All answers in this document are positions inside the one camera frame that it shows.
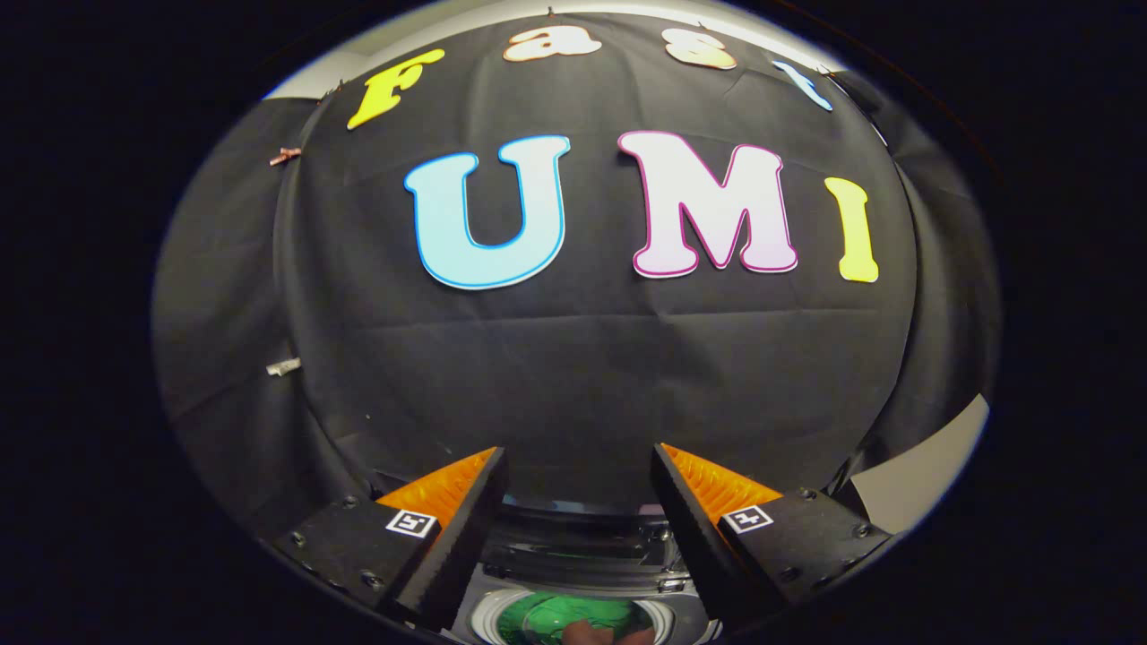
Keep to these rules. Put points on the grey cabinet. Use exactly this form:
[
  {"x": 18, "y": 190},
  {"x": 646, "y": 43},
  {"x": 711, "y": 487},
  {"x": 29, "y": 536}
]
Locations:
[{"x": 923, "y": 475}]

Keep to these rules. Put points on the grey washing machine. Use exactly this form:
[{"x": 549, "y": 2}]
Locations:
[{"x": 582, "y": 555}]

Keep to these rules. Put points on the copper clip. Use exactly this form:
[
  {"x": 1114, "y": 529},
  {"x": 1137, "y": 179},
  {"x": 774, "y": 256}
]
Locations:
[{"x": 285, "y": 155}]

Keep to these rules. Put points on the silver clip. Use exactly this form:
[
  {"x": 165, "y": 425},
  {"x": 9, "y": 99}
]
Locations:
[{"x": 283, "y": 365}]

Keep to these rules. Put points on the black backdrop cloth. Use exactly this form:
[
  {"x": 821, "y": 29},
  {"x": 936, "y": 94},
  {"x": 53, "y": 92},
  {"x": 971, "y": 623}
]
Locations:
[{"x": 582, "y": 376}]

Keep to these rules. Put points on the green polo shirt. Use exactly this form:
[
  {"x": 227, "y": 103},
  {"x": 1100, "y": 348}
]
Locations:
[{"x": 538, "y": 618}]

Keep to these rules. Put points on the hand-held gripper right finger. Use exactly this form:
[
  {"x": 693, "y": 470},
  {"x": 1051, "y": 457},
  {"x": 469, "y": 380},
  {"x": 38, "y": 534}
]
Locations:
[{"x": 690, "y": 537}]

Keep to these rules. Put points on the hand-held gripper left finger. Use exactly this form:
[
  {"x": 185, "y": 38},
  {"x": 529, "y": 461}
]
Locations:
[{"x": 466, "y": 537}]

